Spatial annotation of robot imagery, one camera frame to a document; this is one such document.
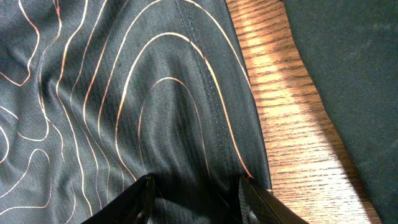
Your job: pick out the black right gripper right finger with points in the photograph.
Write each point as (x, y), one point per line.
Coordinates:
(259, 206)

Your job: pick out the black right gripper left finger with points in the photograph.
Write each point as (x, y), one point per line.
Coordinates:
(133, 206)

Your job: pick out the black shirt with orange lines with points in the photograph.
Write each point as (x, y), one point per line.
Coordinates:
(96, 94)

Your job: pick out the black garment with white trim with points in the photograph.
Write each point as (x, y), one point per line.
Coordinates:
(349, 49)

